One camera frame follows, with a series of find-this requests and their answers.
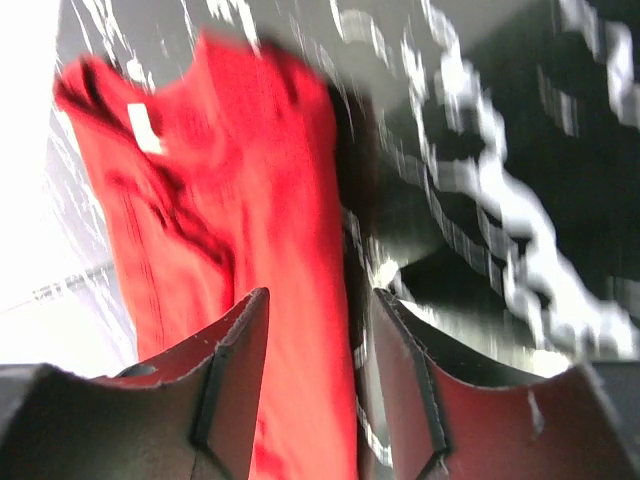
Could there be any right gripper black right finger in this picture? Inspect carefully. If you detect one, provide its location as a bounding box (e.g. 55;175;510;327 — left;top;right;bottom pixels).
370;289;639;479

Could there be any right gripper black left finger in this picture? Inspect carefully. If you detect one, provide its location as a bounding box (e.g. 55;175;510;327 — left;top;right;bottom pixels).
1;288;269;479

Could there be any red t-shirt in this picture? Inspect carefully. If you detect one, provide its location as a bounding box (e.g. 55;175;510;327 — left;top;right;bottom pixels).
53;34;358;479

